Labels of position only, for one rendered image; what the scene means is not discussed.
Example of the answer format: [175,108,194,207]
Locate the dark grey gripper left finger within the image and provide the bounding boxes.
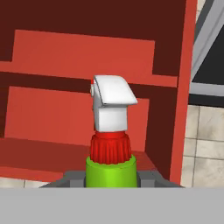
[39,171,88,189]

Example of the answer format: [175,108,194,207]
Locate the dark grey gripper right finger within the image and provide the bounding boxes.
[136,170,185,189]

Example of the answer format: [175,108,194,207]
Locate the green spray bottle white nozzle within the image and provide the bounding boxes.
[84,74,138,189]

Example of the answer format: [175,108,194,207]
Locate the red open cabinet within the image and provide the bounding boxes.
[0,0,199,186]

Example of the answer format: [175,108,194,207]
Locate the grey framed window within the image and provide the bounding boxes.
[187,0,224,109]

